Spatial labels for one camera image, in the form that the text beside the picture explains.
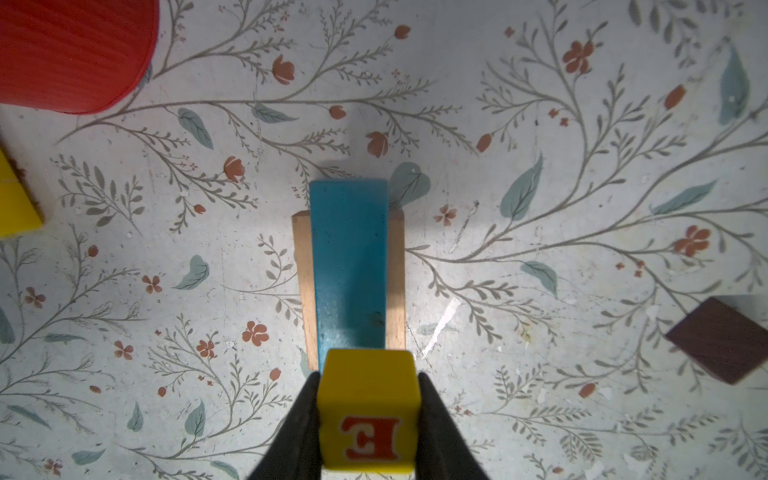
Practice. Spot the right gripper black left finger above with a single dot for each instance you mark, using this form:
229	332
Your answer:
295	452

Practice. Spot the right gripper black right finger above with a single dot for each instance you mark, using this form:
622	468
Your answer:
442	453

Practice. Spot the small yellow cube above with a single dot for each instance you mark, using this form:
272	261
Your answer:
369	404

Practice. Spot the natural wood block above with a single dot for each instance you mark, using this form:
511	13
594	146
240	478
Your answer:
302	240
396	279

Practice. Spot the teal block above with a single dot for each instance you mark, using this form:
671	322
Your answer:
349	230

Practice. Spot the small brown block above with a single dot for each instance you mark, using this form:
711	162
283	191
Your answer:
724	342

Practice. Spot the yellow highlighter on table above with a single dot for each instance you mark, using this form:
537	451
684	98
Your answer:
18	213

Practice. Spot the red pencil cup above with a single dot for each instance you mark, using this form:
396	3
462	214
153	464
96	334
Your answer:
75	57

